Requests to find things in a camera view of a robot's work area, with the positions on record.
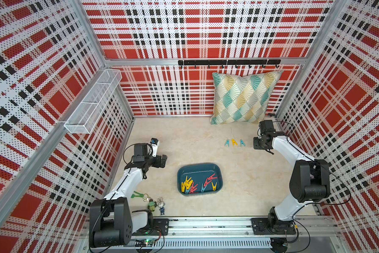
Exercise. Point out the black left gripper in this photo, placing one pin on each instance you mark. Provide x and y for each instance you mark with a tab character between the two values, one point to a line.
157	164

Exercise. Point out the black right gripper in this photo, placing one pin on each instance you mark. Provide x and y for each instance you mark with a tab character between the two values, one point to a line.
256	144

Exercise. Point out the geometric patterned pillow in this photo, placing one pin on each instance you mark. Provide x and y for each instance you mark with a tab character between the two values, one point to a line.
242	99

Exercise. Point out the green figurine keychain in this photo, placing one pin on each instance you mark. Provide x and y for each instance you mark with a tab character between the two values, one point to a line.
152	205

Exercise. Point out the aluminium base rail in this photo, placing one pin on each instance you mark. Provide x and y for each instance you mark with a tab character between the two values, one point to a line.
242	234

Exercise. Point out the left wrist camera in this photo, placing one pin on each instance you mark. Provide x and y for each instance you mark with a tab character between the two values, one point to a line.
155	144

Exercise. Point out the red clothespin right in box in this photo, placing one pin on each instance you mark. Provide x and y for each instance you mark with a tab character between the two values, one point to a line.
209	179

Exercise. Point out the red clothespin in box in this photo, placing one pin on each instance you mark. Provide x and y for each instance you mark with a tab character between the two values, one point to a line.
209	179
193	188

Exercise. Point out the teal plastic storage box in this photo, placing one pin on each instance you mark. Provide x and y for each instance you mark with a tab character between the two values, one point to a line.
199	173

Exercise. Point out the rabbit figurine keychain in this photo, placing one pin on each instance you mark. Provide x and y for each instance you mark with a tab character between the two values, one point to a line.
161	205

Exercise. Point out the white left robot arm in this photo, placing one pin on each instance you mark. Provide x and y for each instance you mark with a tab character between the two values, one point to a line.
111	222

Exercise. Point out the black hook rail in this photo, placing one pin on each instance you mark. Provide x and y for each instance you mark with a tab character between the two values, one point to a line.
260	62

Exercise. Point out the yellow clothespin in box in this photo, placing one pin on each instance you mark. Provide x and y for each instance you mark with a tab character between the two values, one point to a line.
186	185

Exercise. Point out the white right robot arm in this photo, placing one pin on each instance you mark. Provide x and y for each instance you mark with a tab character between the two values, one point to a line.
310	179

